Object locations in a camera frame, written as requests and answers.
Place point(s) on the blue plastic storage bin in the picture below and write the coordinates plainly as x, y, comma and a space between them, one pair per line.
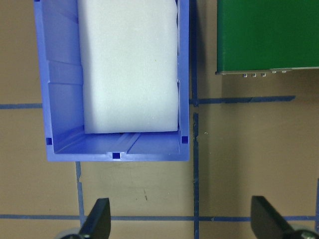
62, 99

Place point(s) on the white foam pad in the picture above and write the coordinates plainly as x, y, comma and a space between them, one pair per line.
129, 74

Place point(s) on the green conveyor belt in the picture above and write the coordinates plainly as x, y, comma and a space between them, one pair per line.
269, 35

